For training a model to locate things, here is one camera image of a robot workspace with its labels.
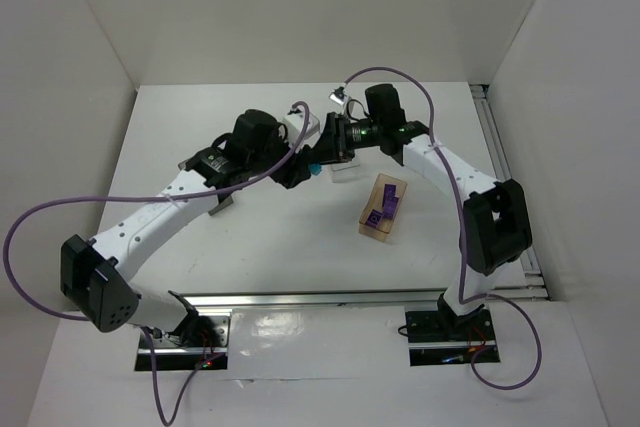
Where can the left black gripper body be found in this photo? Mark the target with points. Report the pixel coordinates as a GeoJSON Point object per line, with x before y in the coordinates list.
{"type": "Point", "coordinates": [292, 173]}

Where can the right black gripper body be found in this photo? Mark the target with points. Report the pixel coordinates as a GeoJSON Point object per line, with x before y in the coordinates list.
{"type": "Point", "coordinates": [338, 135]}

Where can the teal lego brick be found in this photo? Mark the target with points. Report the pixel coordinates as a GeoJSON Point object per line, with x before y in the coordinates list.
{"type": "Point", "coordinates": [315, 169]}

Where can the purple rounded printed lego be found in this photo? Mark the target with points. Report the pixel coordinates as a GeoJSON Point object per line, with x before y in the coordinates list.
{"type": "Point", "coordinates": [389, 191]}

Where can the purple lego brick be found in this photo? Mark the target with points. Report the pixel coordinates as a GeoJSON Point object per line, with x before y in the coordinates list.
{"type": "Point", "coordinates": [390, 205]}

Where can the purple curved lego piece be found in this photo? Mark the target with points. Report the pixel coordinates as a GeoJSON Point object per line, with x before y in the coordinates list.
{"type": "Point", "coordinates": [374, 218]}

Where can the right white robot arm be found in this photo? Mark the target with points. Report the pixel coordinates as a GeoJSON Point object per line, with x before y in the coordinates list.
{"type": "Point", "coordinates": [494, 221]}

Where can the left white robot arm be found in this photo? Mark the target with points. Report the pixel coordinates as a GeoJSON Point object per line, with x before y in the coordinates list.
{"type": "Point", "coordinates": [96, 274]}

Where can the clear plastic container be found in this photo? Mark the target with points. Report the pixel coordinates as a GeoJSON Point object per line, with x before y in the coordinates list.
{"type": "Point", "coordinates": [345, 172]}

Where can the grey translucent container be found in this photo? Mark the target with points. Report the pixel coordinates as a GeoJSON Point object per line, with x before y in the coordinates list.
{"type": "Point", "coordinates": [222, 207]}

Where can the amber translucent container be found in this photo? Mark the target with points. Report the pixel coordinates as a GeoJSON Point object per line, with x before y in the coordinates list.
{"type": "Point", "coordinates": [375, 201]}

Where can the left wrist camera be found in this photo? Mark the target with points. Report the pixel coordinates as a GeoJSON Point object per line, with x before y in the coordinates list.
{"type": "Point", "coordinates": [297, 129]}

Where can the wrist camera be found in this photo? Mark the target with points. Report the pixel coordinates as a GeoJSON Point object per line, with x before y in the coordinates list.
{"type": "Point", "coordinates": [297, 129]}
{"type": "Point", "coordinates": [343, 100]}

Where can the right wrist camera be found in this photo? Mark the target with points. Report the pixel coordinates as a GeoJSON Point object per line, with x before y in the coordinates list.
{"type": "Point", "coordinates": [343, 100]}

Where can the aluminium rail front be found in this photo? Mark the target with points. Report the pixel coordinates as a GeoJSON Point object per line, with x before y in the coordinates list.
{"type": "Point", "coordinates": [333, 298]}

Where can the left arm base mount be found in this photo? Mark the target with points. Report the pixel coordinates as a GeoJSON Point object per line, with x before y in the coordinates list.
{"type": "Point", "coordinates": [206, 346]}

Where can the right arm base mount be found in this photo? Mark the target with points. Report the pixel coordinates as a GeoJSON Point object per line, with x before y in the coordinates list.
{"type": "Point", "coordinates": [429, 344]}

